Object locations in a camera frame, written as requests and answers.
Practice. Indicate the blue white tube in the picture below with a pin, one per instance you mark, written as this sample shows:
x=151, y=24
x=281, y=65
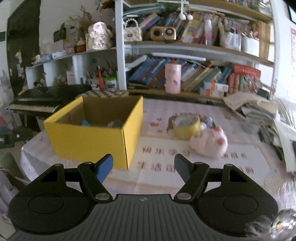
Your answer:
x=206, y=122

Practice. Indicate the blue wrapper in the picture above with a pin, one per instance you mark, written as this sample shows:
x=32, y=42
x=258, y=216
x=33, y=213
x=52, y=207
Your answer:
x=86, y=123

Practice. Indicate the pink plush paw toy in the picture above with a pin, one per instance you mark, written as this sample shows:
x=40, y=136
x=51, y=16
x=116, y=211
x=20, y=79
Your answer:
x=211, y=142

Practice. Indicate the white pen holder box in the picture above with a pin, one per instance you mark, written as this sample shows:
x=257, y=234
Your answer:
x=250, y=46

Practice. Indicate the orange white box lower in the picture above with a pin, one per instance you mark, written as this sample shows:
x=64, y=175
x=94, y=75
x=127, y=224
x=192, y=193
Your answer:
x=211, y=93

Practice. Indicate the pink checked tablecloth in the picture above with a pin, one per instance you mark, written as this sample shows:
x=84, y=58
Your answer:
x=152, y=168

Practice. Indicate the stack of papers and books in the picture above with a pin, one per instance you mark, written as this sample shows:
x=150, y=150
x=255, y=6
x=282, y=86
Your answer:
x=273, y=120

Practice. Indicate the white quilted handbag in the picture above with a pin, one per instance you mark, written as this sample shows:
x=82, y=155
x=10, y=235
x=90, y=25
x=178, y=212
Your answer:
x=132, y=34

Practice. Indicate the black piano keyboard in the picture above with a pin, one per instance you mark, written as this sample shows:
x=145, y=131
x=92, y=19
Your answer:
x=44, y=101

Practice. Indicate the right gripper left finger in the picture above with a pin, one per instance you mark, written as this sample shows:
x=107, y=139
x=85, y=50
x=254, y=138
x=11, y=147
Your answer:
x=61, y=198

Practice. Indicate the yellow cardboard box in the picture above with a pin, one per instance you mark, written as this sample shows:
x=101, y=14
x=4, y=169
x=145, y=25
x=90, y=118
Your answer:
x=72, y=141

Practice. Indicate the pink floral plush doll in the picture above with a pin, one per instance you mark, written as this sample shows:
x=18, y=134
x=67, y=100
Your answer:
x=100, y=35

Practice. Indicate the gold tape roll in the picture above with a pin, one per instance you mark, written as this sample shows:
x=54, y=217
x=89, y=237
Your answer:
x=186, y=126

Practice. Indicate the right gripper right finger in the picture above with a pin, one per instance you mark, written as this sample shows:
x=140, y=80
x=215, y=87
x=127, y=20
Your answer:
x=225, y=199

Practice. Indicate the white bookshelf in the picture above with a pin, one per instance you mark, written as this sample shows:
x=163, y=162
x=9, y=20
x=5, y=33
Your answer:
x=208, y=44

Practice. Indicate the orange white box upper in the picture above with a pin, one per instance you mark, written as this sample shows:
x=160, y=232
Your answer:
x=213, y=86

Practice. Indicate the gold retro speaker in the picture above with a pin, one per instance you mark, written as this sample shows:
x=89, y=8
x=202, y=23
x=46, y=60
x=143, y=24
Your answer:
x=160, y=33

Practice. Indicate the red book box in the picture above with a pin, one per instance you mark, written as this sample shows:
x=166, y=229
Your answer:
x=246, y=71

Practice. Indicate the grey toy car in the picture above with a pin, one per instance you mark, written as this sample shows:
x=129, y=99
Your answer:
x=115, y=124

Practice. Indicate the red pen bottle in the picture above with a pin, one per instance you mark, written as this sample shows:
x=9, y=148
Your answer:
x=100, y=79

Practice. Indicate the pink cylindrical cup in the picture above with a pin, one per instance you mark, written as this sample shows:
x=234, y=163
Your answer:
x=173, y=78

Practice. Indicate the orange white box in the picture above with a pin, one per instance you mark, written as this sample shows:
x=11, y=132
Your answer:
x=211, y=93
x=213, y=86

